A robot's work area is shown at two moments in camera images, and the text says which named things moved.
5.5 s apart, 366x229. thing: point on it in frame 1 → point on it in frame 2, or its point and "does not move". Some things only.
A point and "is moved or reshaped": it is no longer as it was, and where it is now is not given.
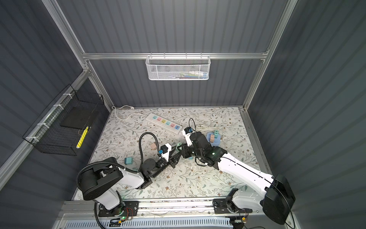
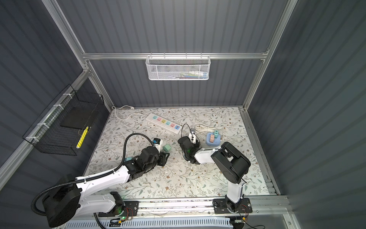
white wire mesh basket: (177, 67) does not move
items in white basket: (191, 75) does not move
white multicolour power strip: (166, 123) does not move
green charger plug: (177, 145) is moved or reshaped
